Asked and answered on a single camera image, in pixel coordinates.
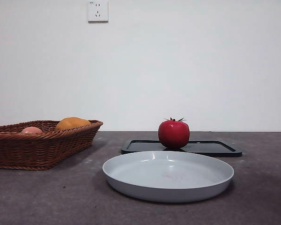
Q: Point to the red tomato with green stem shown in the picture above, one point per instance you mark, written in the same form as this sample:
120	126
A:
173	133

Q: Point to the grey round plate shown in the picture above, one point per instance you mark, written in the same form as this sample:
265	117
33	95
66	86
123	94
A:
164	175

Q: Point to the orange-yellow round fruit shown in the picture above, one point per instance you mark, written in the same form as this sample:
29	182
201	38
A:
72	123

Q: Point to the black rectangular tray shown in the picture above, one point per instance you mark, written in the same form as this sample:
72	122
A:
213	148

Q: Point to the brown wicker basket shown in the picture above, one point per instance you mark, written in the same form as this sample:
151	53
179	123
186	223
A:
37	150

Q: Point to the white wall power socket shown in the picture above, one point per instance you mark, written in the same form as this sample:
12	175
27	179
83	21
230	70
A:
98	11

